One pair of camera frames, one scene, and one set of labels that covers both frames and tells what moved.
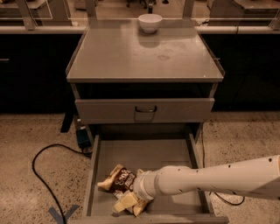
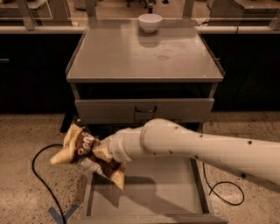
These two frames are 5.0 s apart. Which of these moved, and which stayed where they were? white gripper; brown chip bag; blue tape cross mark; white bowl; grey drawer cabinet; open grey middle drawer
Moved: white gripper; brown chip bag
Stayed: open grey middle drawer; blue tape cross mark; white bowl; grey drawer cabinet
